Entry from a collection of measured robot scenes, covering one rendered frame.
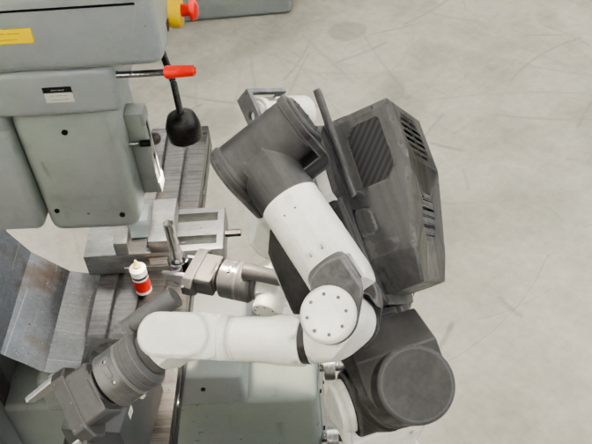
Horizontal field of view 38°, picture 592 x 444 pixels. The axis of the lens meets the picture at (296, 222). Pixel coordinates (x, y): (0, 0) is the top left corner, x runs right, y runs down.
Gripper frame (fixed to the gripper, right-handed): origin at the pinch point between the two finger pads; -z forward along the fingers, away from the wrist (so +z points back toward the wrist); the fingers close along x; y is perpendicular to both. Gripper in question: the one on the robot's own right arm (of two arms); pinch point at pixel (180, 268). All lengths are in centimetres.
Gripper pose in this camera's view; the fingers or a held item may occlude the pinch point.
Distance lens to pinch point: 198.3
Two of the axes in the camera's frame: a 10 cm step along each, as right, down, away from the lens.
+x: -3.3, 6.9, -6.5
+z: 9.4, 1.8, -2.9
